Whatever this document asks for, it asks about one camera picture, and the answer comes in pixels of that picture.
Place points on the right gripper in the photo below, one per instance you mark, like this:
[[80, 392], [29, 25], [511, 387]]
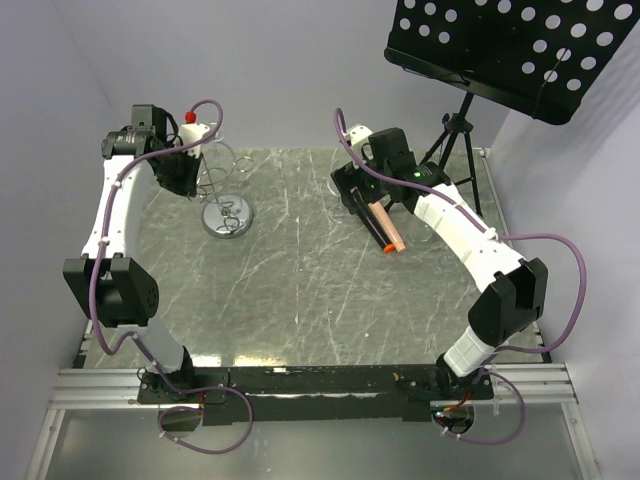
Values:
[[349, 177]]

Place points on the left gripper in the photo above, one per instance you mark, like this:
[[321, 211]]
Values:
[[187, 185]]

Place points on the chrome wine glass rack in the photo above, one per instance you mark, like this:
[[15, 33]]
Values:
[[224, 215]]

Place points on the clear wine glass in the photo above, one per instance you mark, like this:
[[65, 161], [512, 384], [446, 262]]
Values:
[[336, 211], [417, 232], [446, 261]]

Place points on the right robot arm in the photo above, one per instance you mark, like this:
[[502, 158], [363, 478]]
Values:
[[512, 288]]

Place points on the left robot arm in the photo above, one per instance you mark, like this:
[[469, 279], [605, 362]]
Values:
[[118, 296]]

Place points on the black microphone orange end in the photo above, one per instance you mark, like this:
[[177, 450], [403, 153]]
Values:
[[371, 223]]

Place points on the pink microphone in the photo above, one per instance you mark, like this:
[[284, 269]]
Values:
[[382, 217]]

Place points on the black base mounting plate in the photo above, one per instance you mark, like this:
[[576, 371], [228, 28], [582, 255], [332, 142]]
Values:
[[304, 393]]

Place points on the black perforated music stand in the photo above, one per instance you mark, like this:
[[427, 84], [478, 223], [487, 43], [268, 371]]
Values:
[[538, 58]]

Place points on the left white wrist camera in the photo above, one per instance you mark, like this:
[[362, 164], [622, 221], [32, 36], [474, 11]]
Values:
[[191, 130]]

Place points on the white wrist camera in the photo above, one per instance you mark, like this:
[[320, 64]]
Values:
[[357, 137], [191, 130]]

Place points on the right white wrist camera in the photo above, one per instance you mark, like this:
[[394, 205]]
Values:
[[357, 137]]

